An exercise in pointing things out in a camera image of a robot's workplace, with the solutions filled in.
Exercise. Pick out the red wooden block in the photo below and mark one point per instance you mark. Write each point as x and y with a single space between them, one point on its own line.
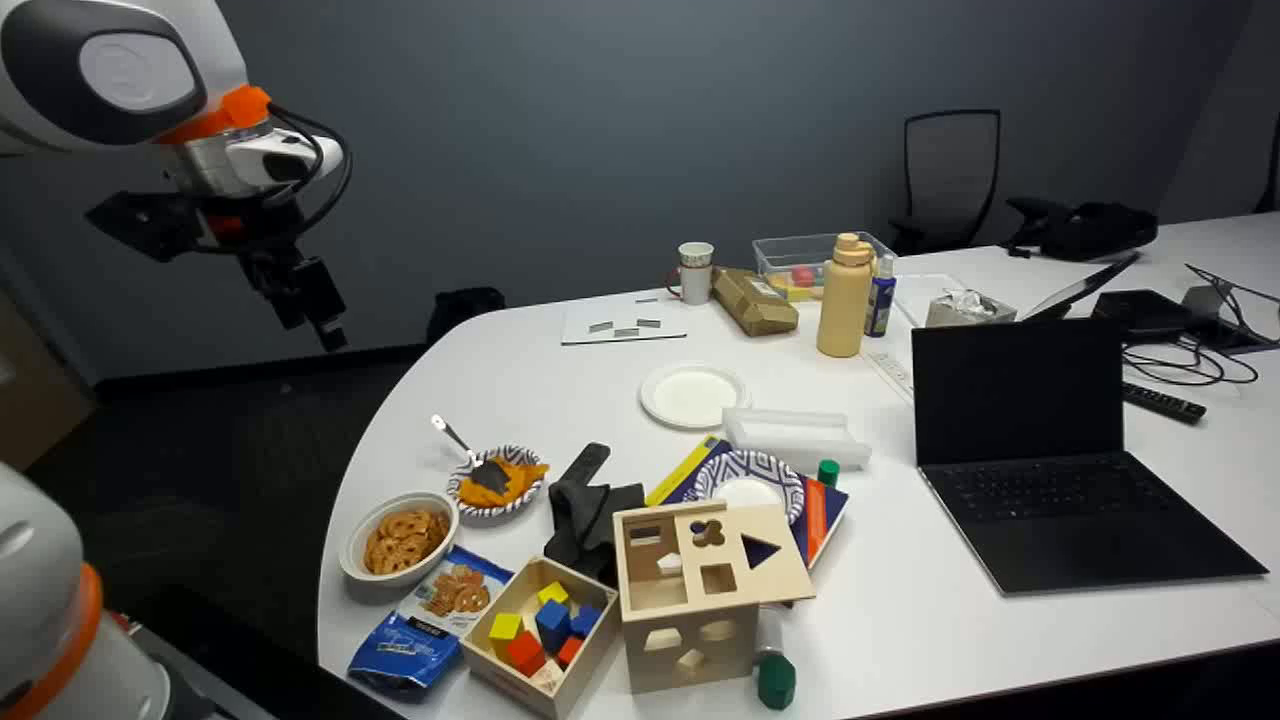
570 650
527 652

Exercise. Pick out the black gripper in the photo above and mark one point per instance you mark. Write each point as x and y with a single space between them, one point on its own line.
283 266

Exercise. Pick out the blue wooden block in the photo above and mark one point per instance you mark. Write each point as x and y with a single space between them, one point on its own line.
548 621
584 617

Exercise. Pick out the black tablet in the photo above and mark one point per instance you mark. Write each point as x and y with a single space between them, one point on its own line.
1140 313

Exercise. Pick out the white round plate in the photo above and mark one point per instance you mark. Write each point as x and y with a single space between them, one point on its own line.
688 399

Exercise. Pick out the dark small bottle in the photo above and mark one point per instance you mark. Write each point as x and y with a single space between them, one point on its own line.
882 300

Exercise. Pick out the brown cracker box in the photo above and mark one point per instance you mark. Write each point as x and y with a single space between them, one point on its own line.
752 306

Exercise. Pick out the white tissue pack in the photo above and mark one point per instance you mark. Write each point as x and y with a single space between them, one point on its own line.
969 309

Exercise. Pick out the colourful book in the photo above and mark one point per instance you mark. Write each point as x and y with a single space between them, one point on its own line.
827 514

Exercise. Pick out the small jar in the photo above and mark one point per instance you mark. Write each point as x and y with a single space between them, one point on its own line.
692 274

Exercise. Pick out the yellow wooden block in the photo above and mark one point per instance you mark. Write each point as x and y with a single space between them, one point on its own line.
506 627
552 593

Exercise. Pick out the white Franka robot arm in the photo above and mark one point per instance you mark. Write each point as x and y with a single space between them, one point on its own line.
92 65

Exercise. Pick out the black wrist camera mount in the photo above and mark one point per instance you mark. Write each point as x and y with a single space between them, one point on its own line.
144 224

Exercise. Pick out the black remote control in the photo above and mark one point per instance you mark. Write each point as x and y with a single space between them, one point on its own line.
1165 407

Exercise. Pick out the metal spoon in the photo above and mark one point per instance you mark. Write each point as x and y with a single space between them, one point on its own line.
463 443

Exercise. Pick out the wooden shape sorter box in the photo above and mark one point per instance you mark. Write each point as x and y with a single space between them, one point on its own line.
713 587

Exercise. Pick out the black mesh office chair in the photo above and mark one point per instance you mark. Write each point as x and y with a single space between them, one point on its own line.
949 172

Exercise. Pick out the black laptop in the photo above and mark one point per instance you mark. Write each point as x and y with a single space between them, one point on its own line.
1052 452

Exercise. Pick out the dark low chair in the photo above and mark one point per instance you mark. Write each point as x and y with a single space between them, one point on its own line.
467 309

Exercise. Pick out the grey marker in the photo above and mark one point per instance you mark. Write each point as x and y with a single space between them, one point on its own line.
651 320
603 327

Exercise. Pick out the black bag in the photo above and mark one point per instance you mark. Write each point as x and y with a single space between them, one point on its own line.
1086 224

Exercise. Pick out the white bowl of pretzels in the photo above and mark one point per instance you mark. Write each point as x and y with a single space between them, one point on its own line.
398 540

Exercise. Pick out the wooden block tray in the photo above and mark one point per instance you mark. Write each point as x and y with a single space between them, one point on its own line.
535 672

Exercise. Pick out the clear plastic container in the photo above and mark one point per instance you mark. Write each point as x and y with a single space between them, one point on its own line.
799 438
794 255

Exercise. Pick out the grey desk device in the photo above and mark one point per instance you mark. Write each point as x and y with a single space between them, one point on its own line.
1204 300

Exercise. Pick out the patterned bowl of orange chips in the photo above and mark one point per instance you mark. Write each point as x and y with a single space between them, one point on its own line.
514 489

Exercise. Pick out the clear bottle with green cap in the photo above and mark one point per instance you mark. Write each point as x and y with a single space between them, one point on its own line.
772 676

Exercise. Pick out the white paper sheets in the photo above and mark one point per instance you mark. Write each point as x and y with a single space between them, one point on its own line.
986 274

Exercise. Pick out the tan squeeze bottle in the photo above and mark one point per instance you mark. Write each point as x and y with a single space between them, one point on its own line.
845 300

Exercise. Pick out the blue snack bag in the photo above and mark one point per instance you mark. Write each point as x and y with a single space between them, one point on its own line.
404 652

